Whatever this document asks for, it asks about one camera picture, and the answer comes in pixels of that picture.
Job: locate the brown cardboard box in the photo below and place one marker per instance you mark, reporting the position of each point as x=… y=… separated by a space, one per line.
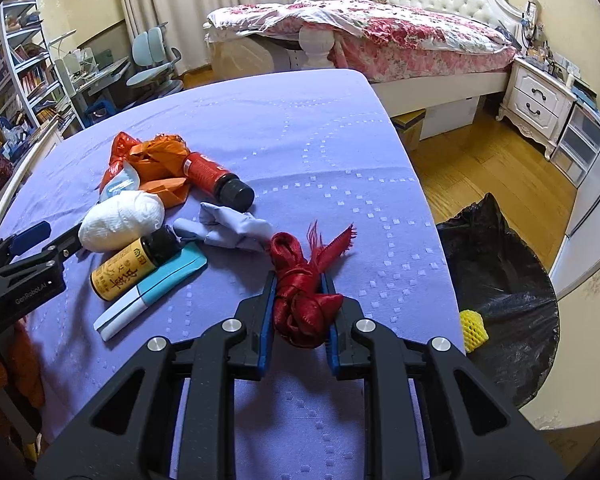
x=410 y=130

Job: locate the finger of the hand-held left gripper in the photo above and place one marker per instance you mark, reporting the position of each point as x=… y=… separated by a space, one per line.
x=30 y=237
x=62 y=247

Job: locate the pink floral quilt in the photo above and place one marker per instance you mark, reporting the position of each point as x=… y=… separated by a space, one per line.
x=395 y=35

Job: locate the teal and white tube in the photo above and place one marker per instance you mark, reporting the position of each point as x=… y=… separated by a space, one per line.
x=165 y=282

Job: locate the white storage box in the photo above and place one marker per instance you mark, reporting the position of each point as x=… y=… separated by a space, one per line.
x=450 y=115

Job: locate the white nightstand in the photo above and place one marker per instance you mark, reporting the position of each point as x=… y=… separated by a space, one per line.
x=535 y=95

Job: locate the white tissue ball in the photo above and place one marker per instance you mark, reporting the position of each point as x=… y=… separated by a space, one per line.
x=122 y=220

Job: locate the red satin ribbon bundle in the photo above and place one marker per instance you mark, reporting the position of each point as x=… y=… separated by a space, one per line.
x=300 y=305

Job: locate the yellow foam fruit net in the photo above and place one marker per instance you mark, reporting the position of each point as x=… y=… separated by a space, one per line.
x=474 y=332

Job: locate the lavender cloth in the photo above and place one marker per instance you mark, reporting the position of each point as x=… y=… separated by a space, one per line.
x=230 y=230

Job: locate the orange cloth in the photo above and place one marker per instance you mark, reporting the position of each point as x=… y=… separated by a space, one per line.
x=27 y=370

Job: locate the white bookshelf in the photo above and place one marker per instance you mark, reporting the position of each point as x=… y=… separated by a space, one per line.
x=25 y=75

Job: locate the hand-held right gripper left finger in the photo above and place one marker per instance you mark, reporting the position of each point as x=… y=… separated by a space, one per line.
x=264 y=345

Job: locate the brown bottle with yellow label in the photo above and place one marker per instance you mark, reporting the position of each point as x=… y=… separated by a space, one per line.
x=122 y=270

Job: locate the white wardrobe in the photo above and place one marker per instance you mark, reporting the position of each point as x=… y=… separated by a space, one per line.
x=590 y=240

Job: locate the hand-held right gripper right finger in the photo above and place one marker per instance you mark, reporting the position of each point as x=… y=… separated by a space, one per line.
x=333 y=355

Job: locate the light blue desk chair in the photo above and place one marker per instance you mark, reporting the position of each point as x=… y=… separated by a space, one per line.
x=152 y=55

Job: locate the grey study desk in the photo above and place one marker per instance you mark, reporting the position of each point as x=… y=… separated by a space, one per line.
x=97 y=75

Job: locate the orange plastic piece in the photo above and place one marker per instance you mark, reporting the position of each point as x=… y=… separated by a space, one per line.
x=172 y=192

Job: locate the red snack wrapper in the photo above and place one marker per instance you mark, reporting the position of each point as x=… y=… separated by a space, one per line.
x=119 y=170

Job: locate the plastic drawer unit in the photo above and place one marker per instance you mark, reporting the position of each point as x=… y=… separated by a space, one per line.
x=580 y=140

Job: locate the black trash bag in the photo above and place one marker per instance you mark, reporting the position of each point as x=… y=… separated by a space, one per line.
x=505 y=285

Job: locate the red bottle with black cap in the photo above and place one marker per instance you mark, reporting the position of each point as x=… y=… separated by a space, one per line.
x=210 y=175

